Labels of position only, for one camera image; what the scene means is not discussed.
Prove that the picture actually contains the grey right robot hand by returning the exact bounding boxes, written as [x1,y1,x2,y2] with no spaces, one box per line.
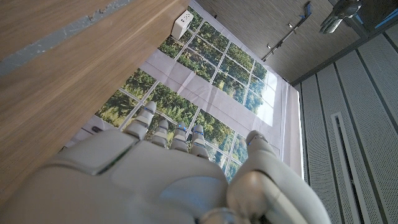
[0,101,332,224]

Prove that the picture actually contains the white box on table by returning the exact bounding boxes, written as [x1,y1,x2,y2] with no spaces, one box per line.
[170,9,195,40]

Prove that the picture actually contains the printed forest window backdrop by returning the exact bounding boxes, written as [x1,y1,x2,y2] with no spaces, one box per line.
[63,0,304,184]

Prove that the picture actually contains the blue tape patch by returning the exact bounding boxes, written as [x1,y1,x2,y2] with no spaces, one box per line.
[298,1,313,19]

